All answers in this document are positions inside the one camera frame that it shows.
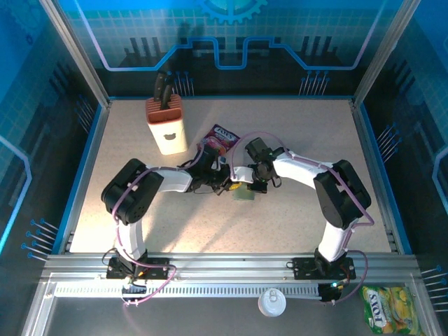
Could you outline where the aluminium frame rail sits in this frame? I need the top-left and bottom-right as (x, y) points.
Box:
(41, 252), (423, 281)

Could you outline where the black-handled knife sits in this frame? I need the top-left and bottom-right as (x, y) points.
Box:
(153, 70), (169, 103)
(160, 84), (175, 111)

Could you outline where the yellow green candy bag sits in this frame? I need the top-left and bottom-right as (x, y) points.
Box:
(360, 285), (424, 335)

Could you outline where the white slotted cable duct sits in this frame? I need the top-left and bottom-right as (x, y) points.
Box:
(52, 283), (323, 300)

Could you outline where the cream knife block bear emblem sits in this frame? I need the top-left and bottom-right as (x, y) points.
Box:
(145, 94), (190, 156)

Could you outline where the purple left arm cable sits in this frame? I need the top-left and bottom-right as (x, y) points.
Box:
(111, 143), (207, 309)

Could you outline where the white round can lid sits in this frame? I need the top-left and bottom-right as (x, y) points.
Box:
(257, 288), (288, 318)

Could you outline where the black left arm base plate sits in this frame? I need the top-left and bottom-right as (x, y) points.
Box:
(105, 256), (172, 281)

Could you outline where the purple candy bag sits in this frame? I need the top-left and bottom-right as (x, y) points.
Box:
(195, 122), (241, 157)

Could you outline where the clear plastic case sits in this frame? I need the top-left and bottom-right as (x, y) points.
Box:
(232, 185), (256, 203)

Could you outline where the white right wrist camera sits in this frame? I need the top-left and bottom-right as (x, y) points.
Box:
(230, 166), (253, 185)

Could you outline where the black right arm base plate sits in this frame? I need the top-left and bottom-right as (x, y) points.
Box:
(291, 255), (358, 281)

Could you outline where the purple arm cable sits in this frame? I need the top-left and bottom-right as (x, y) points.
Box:
(229, 131), (375, 305)
(111, 143), (207, 309)

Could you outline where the aluminium frame post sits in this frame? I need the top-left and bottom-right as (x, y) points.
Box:
(37, 0), (113, 109)
(351, 0), (423, 109)

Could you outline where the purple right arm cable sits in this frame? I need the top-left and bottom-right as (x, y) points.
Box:
(229, 131), (375, 305)

